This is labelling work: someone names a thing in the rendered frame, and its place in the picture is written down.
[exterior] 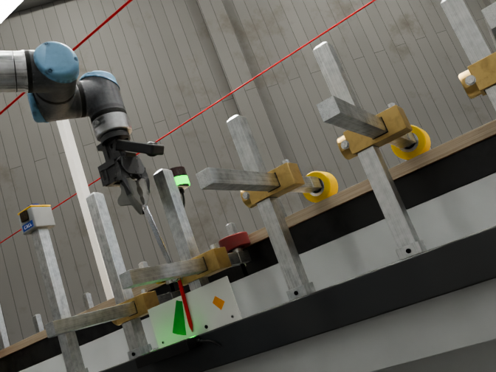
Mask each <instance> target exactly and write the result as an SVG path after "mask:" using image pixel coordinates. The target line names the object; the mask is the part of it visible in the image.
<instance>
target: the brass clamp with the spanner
mask: <svg viewBox="0 0 496 372"><path fill-rule="evenodd" d="M197 258H203V259H204V262H205V264H206V267H207V270H206V271H204V272H201V273H199V274H197V275H191V276H187V277H183V278H182V285H183V286H186V285H188V284H189V283H191V282H193V281H195V280H198V279H200V278H206V277H210V276H211V275H214V274H216V273H218V272H221V271H223V270H225V269H228V268H230V267H231V266H232V265H231V263H230V259H229V256H228V254H227V251H226V248H225V247H219V248H214V249H211V250H209V251H207V252H204V253H202V254H200V255H198V256H196V257H194V258H191V259H190V260H193V259H197Z"/></svg>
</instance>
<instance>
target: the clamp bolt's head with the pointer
mask: <svg viewBox="0 0 496 372"><path fill-rule="evenodd" d="M178 284H179V290H180V293H181V296H182V301H183V304H184V308H185V313H186V316H187V321H188V325H189V327H190V329H191V331H192V332H193V323H192V320H191V317H190V312H189V308H188V305H187V300H186V297H185V291H184V289H183V285H182V278H181V280H180V281H178Z"/></svg>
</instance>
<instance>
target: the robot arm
mask: <svg viewBox="0 0 496 372"><path fill-rule="evenodd" d="M78 75H79V61H78V57H77V56H76V54H75V53H74V51H73V50H72V49H71V48H69V47H68V46H67V45H65V44H62V43H59V42H56V41H48V42H45V43H42V44H41V45H39V46H38V47H37V48H36V49H35V50H21V51H0V92H26V93H27V96H28V100H29V104H30V109H31V112H32V117H33V119H34V121H36V122H37V123H49V122H52V121H59V120H69V119H75V118H81V117H90V120H91V123H92V126H93V129H94V134H95V136H96V139H97V141H99V142H101V143H100V144H99V145H98V146H97V150H98V151H102V152H103V155H104V157H105V161H106V162H104V163H103V164H102V165H100V166H99V167H97V168H98V170H99V174H100V178H101V181H102V184H103V186H106V187H120V188H121V194H120V196H119V198H118V200H117V202H118V204H119V206H127V205H131V206H133V207H134V209H135V210H136V211H137V212H138V213H139V214H140V215H144V214H145V213H144V211H143V209H142V206H143V205H144V204H146V205H147V206H148V200H149V193H150V182H149V178H148V174H147V173H146V170H145V168H144V165H143V163H142V160H141V159H140V158H139V157H138V156H136V154H135V153H131V152H136V153H141V154H147V155H148V156H157V155H163V154H164V148H165V146H164V145H159V144H158V143H156V142H154V141H150V142H136V141H130V139H131V138H130V134H131V132H132V128H131V124H130V121H129V118H128V115H127V113H126V110H125V106H124V103H123V99H122V96H121V94H120V87H119V86H118V84H117V81H116V79H115V77H114V76H113V75H112V74H111V73H109V72H105V71H92V72H87V73H86V74H84V75H82V76H81V77H80V80H79V81H77V79H78ZM125 151H131V152H125ZM101 173H102V174H101ZM135 179H137V181H134V180H135Z"/></svg>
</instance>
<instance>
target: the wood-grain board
mask: <svg viewBox="0 0 496 372"><path fill-rule="evenodd" d="M494 135H496V120H493V121H491V122H489V123H487V124H485V125H482V126H480V127H478V128H476V129H474V130H472V131H469V132H467V133H465V134H463V135H461V136H459V137H456V138H455V139H452V140H450V141H448V142H445V143H444V144H442V145H440V146H437V147H435V148H433V149H431V150H429V151H426V152H424V153H422V154H420V155H418V156H415V157H413V158H412V159H409V160H407V161H406V162H403V163H401V164H399V165H397V166H395V167H392V168H390V169H388V170H389V172H390V175H391V177H392V179H393V181H395V180H397V179H400V178H402V177H403V176H406V175H408V174H410V173H412V172H415V171H417V170H419V169H422V168H424V167H426V166H428V165H431V164H433V163H434V162H437V161H439V160H441V159H443V158H446V157H448V156H450V155H453V154H455V153H457V152H459V151H462V150H463V149H465V148H468V147H470V146H472V145H475V144H477V143H479V142H481V141H484V140H486V139H488V138H490V137H493V136H494ZM372 190H373V189H372V187H371V184H370V182H369V180H368V179H366V180H365V181H363V182H360V183H358V184H356V185H354V186H352V187H349V188H347V189H345V190H343V191H341V192H339V193H336V194H334V195H333V196H330V197H328V198H326V199H323V200H322V201H319V202H318V203H315V204H313V205H311V206H309V207H307V208H304V209H302V210H300V211H298V212H296V213H293V214H291V215H290V216H287V217H285V220H286V223H287V226H288V228H291V227H293V226H295V225H297V224H300V223H302V222H304V221H307V220H309V219H310V218H314V217H315V216H318V215H319V214H322V213H324V212H326V211H328V210H331V209H333V208H335V207H338V206H340V205H341V204H344V203H346V202H349V201H350V200H353V199H355V198H357V197H359V196H362V195H364V194H366V193H369V192H371V191H372ZM248 236H249V239H250V242H251V244H250V245H249V246H251V245H253V244H256V243H258V242H260V241H262V240H264V239H266V238H269V235H268V233H267V231H266V228H265V227H264V228H262V229H259V230H257V231H255V232H253V233H251V234H249V235H248ZM249 246H247V247H249ZM247 247H244V248H243V249H245V248H247ZM165 284H166V283H160V284H156V283H152V284H148V285H144V286H138V287H135V288H133V289H132V292H133V295H134V297H136V296H137V295H140V294H142V292H141V289H145V288H146V289H147V290H148V292H149V291H152V290H154V289H156V288H158V287H160V286H163V285H165ZM112 306H116V303H115V299H114V297H113V298H112V299H110V300H107V301H105V302H103V303H101V304H99V305H97V306H94V307H92V308H90V309H88V310H86V311H83V312H81V313H79V314H85V313H88V312H91V311H97V310H100V309H106V308H109V307H112ZM79 314H77V315H79ZM46 338H47V333H46V329H45V330H43V331H40V332H38V333H37V334H34V335H32V336H31V337H28V338H26V339H24V340H22V341H20V342H17V343H15V344H13V345H11V346H9V347H6V348H4V349H2V350H0V359H1V358H3V357H6V356H8V355H10V354H12V353H15V352H16V351H19V350H21V349H23V348H26V347H27V346H30V345H32V344H34V343H36V342H39V341H41V340H44V339H46Z"/></svg>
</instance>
